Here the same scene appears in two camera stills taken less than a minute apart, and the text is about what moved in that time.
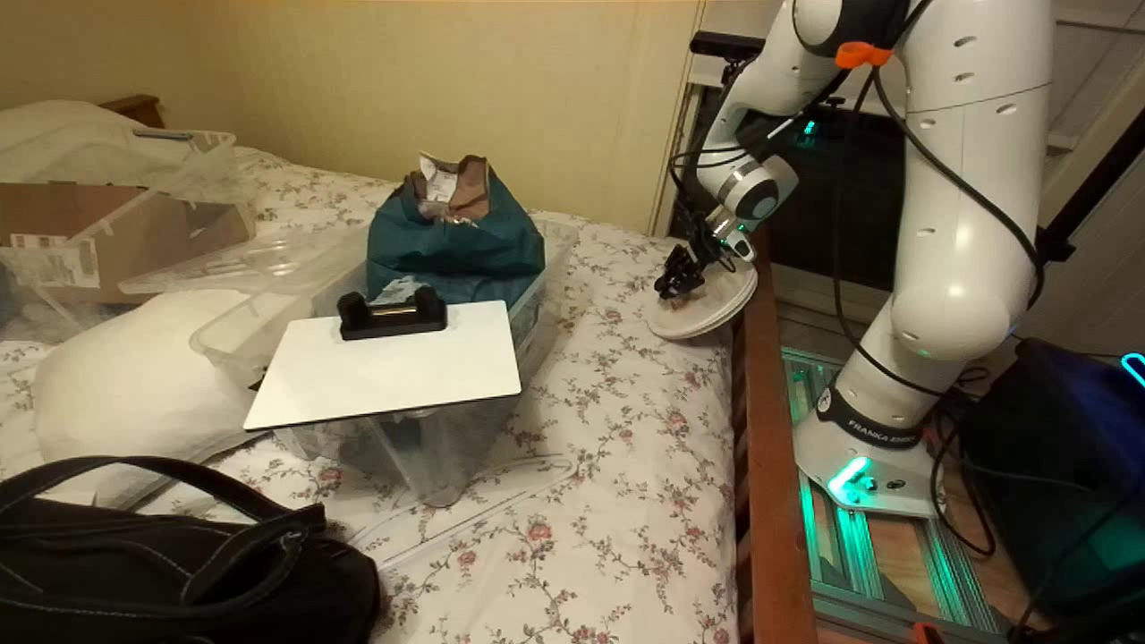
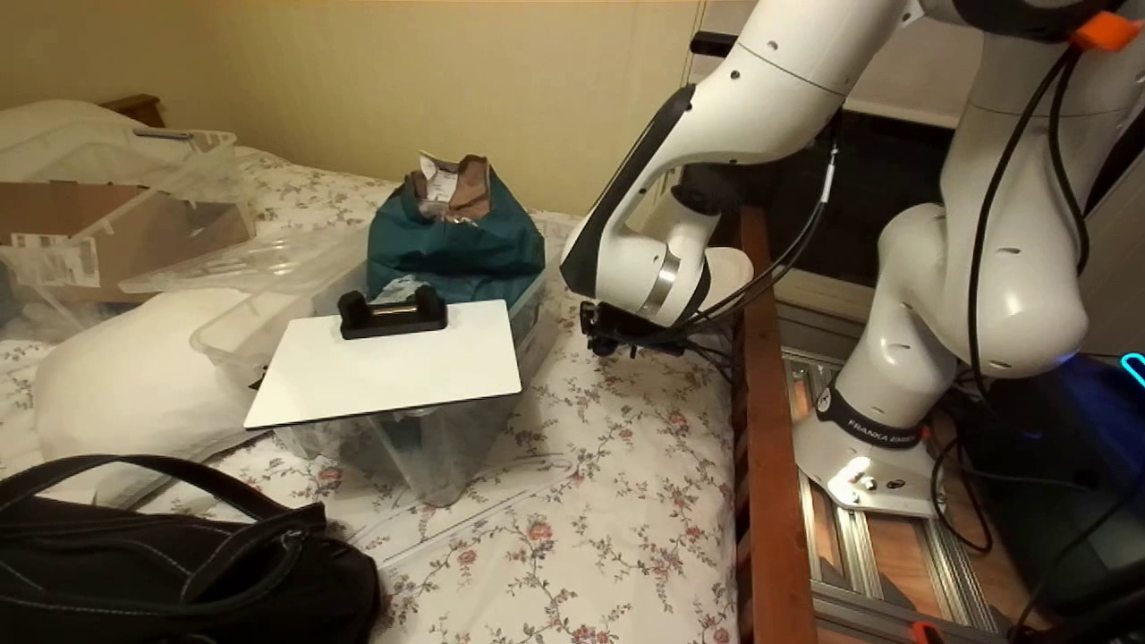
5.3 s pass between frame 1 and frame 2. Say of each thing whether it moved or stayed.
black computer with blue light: stayed
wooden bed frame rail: stayed
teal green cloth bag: stayed
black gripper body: moved
